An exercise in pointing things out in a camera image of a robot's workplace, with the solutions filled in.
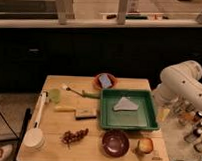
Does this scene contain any wooden handled scrub brush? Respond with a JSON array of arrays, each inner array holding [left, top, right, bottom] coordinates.
[[54, 105, 97, 120]]

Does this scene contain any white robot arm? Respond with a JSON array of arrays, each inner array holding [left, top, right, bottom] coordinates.
[[153, 60, 202, 112]]

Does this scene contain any green handled brush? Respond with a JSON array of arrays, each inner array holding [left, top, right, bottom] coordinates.
[[61, 84, 100, 99]]

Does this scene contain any apple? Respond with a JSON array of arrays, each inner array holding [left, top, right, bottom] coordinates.
[[136, 138, 153, 154]]

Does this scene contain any green plastic tray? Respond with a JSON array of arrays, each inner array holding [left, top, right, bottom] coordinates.
[[99, 89, 159, 131]]

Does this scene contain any bunch of red grapes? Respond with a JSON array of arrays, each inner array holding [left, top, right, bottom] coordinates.
[[61, 129, 89, 146]]

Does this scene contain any spice bottles group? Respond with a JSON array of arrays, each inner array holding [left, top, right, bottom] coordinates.
[[178, 104, 202, 143]]

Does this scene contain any orange plate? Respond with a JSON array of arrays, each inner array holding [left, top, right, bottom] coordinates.
[[93, 73, 118, 90]]

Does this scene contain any blue sponge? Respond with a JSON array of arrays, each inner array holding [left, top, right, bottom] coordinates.
[[99, 73, 112, 88]]

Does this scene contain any white long handled ladle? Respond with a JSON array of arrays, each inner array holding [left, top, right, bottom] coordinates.
[[23, 92, 47, 149]]

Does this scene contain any dark red bowl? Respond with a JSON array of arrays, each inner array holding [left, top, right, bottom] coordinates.
[[101, 129, 129, 158]]

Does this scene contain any grey folded cloth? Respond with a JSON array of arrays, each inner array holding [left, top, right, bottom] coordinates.
[[113, 97, 139, 112]]

